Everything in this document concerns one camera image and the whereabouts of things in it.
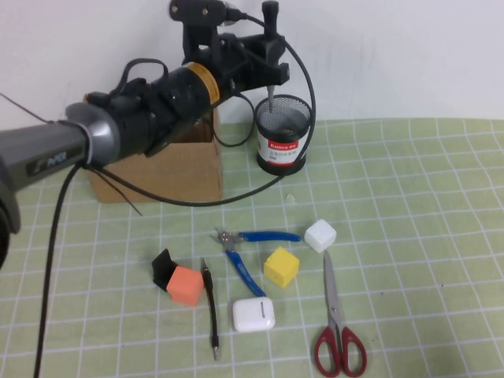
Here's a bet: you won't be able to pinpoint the black left camera cable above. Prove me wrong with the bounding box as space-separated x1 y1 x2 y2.
33 6 317 378

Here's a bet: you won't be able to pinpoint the black plastic bracket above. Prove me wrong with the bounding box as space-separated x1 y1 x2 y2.
152 248 186 292

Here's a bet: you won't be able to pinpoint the white earbuds case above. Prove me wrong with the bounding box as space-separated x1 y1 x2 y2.
232 296 276 333

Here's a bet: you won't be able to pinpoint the black mesh pen holder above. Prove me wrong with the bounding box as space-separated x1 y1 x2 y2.
254 94 315 176

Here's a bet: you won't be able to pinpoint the blue-handled pliers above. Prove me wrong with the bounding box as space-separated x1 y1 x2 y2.
211 227 302 297

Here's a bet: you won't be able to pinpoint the orange cube block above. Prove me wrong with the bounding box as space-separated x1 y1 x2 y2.
166 265 205 307

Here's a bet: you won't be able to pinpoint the thick black-handled screwdriver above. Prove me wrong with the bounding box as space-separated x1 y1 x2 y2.
262 0 281 114

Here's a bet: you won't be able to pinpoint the yellow cube block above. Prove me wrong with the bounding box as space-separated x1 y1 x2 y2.
263 246 300 290

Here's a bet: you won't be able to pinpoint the black zip tie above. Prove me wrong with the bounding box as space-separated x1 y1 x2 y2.
0 93 54 124
92 165 143 217

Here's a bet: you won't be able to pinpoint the black looped wrist cable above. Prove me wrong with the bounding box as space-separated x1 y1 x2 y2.
117 57 171 99

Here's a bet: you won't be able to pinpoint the brown cardboard box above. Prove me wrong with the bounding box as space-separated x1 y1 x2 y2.
83 92 224 205

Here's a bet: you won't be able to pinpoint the red-handled scissors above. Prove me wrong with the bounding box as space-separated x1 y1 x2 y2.
313 250 368 377

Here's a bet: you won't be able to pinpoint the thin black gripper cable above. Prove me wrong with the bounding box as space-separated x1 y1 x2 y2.
212 91 256 149

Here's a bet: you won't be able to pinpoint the thin black precision screwdriver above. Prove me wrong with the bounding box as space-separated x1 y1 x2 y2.
200 258 221 361

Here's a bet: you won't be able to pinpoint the green checked tablecloth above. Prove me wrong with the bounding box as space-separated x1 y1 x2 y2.
0 117 504 378

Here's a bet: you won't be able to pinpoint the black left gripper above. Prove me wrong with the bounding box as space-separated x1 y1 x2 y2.
181 23 291 96

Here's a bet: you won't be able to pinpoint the white cube block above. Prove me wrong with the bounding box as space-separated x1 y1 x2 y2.
305 218 338 253

